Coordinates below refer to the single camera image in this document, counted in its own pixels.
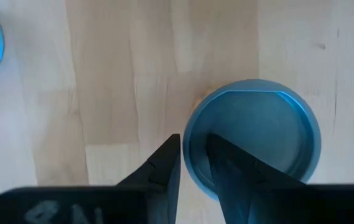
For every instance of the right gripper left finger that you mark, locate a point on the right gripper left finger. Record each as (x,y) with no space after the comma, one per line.
(102,205)

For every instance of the orange patterned can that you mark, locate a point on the orange patterned can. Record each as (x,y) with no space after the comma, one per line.
(257,124)

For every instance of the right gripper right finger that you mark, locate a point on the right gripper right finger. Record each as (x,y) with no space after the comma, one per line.
(273,202)

